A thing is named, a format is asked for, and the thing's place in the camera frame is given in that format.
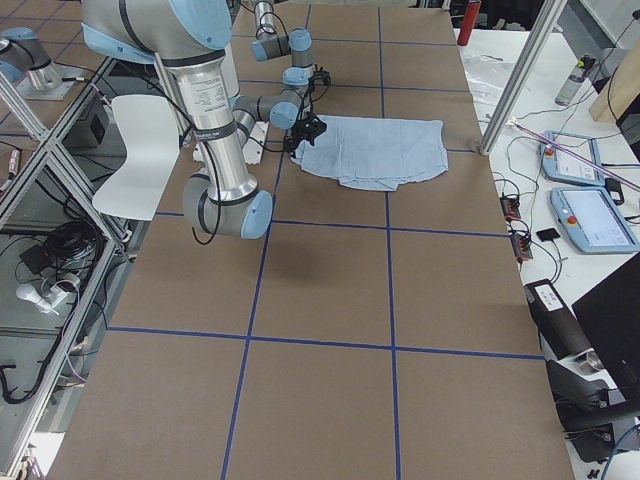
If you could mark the clear plastic bag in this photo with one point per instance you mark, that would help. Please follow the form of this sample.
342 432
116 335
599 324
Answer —
487 77

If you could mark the white plastic chair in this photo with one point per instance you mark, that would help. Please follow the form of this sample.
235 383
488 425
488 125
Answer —
150 134

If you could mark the black power adapter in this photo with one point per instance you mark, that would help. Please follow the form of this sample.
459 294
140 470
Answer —
548 235

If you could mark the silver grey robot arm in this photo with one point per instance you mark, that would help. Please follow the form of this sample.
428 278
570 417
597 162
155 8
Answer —
191 39
273 41

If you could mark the black box with label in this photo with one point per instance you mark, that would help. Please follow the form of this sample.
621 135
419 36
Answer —
554 320

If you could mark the grey teach pendant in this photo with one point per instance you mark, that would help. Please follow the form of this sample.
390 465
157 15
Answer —
591 221
561 167

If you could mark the light blue button-up shirt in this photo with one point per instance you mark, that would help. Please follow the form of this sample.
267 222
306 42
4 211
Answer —
375 154

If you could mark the dark red cylinder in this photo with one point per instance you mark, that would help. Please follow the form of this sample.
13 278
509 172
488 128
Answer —
468 22

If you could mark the black monitor stand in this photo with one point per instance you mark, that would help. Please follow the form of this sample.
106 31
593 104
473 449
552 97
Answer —
598 405

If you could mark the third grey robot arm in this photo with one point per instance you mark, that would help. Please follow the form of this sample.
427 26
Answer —
26 64

